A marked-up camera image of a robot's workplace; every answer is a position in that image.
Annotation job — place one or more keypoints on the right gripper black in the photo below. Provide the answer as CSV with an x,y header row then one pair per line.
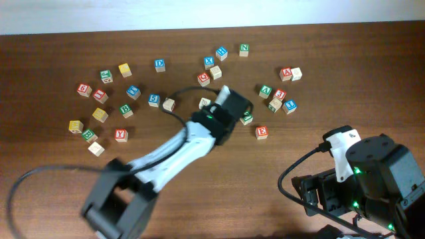
x,y
305,194

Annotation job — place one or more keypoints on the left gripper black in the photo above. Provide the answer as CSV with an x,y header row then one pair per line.
x,y
242,108

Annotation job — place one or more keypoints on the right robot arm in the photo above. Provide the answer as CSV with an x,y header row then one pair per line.
x,y
375,177

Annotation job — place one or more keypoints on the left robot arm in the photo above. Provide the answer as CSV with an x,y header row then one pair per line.
x,y
122,200

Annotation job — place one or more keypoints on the plain wooden block centre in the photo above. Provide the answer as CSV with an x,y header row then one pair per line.
x,y
204,102

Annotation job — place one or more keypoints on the green Z block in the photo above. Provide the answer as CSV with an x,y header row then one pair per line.
x,y
246,118

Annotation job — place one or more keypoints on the red E block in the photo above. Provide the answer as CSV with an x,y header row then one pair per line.
x,y
261,132

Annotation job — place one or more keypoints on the red Q block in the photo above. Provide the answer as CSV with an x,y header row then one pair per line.
x,y
203,79

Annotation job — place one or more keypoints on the plain wooden block by X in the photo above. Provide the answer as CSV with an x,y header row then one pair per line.
x,y
215,72

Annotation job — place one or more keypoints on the wooden block red side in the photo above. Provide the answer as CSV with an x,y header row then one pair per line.
x,y
169,104

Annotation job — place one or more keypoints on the green A block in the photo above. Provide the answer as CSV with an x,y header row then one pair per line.
x,y
265,91

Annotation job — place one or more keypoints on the green 4 block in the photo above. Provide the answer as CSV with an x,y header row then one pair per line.
x,y
274,105

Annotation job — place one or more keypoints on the blue X block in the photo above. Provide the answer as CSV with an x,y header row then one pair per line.
x,y
208,62

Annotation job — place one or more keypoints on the red 3 block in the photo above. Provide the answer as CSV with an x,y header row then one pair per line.
x,y
279,95

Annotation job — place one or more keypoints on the blue 5 block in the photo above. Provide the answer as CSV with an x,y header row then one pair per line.
x,y
154,100

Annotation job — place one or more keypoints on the blue H block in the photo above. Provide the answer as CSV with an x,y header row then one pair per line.
x,y
221,53

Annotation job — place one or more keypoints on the blue L block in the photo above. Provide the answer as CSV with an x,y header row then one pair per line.
x,y
289,106

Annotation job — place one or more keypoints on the green N block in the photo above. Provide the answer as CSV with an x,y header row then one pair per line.
x,y
244,50

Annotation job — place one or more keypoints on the red A block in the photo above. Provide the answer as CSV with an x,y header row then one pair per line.
x,y
286,74

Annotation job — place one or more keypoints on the blue D block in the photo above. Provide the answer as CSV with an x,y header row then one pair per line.
x,y
159,65

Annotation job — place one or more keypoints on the blue block left middle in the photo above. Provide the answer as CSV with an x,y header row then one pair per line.
x,y
133,92

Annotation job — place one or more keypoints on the plain wooden block by A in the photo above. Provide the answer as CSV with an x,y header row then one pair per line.
x,y
296,74

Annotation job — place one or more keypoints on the green B block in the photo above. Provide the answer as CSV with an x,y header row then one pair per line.
x,y
126,111

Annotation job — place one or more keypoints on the red Y block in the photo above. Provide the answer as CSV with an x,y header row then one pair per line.
x,y
121,135

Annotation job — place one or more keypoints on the yellow block top left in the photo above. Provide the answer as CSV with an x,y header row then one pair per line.
x,y
125,70

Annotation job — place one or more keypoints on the yellow block left middle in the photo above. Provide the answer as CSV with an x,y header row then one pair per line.
x,y
100,115

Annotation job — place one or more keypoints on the green J block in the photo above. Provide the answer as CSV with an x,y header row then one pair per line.
x,y
106,76

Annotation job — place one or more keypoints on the red 1 block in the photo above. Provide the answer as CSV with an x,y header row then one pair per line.
x,y
100,96

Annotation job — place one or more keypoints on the plain wooden block bottom left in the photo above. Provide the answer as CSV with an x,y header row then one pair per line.
x,y
96,149

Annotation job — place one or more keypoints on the green E block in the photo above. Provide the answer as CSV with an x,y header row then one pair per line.
x,y
89,136

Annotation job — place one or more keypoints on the red 6 block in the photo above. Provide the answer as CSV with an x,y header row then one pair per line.
x,y
84,90

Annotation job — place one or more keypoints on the yellow W block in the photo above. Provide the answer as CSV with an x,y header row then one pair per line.
x,y
75,126

